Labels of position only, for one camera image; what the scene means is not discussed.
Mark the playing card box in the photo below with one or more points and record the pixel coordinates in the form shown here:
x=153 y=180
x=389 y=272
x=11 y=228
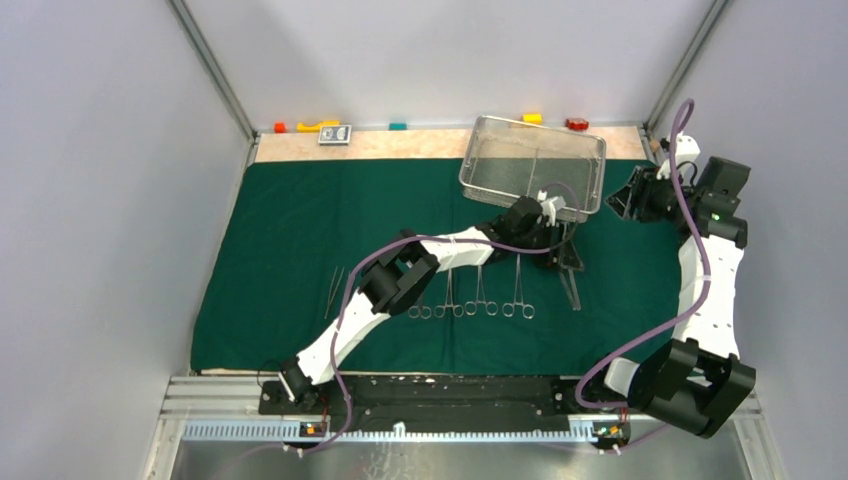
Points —
x=334 y=135

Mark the surgical forceps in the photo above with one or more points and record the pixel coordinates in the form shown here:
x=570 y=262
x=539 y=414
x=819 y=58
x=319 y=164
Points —
x=480 y=302

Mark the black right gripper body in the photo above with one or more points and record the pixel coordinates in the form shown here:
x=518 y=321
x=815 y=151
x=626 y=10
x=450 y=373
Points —
x=659 y=200

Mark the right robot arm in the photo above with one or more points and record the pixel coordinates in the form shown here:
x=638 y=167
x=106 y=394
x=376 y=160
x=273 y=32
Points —
x=696 y=380

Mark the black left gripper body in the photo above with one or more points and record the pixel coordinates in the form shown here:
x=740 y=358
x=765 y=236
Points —
x=540 y=236

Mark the steel scalpel handle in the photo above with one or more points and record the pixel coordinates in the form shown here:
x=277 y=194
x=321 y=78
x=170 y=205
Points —
x=567 y=288
x=573 y=292

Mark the surgical scissors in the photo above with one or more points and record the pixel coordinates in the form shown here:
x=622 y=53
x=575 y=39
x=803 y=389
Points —
x=420 y=311

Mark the steel tweezers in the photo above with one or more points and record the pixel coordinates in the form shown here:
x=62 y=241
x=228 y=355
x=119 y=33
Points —
x=334 y=286

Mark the dark green surgical drape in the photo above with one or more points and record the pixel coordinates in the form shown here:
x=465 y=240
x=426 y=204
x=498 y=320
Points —
x=294 y=223

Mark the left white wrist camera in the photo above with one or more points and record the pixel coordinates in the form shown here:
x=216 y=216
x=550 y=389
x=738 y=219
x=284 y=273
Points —
x=551 y=205

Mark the yellow toy piece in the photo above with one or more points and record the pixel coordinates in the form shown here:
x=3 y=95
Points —
x=303 y=127

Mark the metal mesh instrument tray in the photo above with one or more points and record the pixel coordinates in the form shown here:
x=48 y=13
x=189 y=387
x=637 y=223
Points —
x=506 y=159

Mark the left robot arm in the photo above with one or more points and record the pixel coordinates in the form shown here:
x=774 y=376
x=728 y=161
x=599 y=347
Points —
x=390 y=281

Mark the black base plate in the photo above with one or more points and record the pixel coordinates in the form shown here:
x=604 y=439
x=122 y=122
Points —
x=443 y=420

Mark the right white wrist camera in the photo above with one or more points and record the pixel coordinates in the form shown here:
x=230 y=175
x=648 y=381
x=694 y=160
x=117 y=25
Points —
x=685 y=148

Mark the yellow wooden block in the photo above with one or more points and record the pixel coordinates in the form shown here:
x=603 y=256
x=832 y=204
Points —
x=532 y=118

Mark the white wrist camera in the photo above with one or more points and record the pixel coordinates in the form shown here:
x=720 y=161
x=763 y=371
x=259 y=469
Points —
x=685 y=148
x=551 y=205

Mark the aluminium frame rail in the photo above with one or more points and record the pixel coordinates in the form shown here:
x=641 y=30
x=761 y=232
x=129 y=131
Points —
x=235 y=394

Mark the red toy block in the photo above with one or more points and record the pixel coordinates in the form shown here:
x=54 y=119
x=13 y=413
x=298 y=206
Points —
x=577 y=124

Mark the ring-handled forceps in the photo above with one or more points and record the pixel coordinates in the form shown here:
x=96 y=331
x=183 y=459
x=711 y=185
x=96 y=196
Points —
x=518 y=305
x=449 y=306

